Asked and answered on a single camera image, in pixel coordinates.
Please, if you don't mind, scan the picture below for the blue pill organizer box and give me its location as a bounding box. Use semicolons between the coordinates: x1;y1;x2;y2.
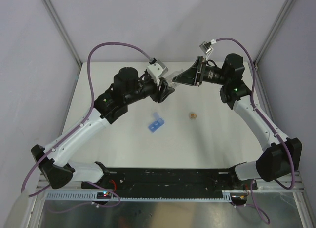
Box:
148;112;165;133

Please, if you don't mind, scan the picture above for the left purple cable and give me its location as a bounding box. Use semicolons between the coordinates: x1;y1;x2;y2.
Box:
21;42;156;214

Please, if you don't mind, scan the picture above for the left aluminium frame post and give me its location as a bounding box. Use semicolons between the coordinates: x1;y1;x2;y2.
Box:
41;0;82;67

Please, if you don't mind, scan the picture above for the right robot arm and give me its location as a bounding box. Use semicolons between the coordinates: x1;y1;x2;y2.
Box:
172;53;302;189

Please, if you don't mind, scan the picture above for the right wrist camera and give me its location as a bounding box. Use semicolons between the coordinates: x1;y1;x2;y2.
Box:
199;41;214;61

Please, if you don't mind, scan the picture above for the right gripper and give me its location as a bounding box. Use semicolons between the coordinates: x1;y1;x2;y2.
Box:
173;56;229;86

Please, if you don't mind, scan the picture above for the right aluminium frame post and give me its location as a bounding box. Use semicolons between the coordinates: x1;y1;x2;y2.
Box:
254;0;296;66

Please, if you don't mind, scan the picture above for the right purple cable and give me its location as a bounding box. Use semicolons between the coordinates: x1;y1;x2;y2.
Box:
212;37;296;225

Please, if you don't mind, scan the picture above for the grey cable duct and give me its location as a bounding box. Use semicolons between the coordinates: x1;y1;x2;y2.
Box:
44;191;245;201

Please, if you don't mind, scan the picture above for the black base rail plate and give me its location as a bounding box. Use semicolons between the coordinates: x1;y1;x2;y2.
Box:
81;167;259;199

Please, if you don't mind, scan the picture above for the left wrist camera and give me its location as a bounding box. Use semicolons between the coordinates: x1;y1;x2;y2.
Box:
146;60;168;84

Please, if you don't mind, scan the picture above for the purple cable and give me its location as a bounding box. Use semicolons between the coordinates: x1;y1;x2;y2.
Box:
21;42;156;214
212;37;296;225

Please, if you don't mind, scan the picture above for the aluminium frame post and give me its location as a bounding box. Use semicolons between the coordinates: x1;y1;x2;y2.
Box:
41;0;82;67
254;0;296;66

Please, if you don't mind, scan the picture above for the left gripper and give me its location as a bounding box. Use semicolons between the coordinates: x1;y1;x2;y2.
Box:
125;74;174;105

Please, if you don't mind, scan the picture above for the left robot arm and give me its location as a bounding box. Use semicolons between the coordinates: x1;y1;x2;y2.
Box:
31;63;175;189

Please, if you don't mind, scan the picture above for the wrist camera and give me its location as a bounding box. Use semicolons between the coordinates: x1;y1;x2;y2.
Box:
146;60;168;84
199;41;214;61

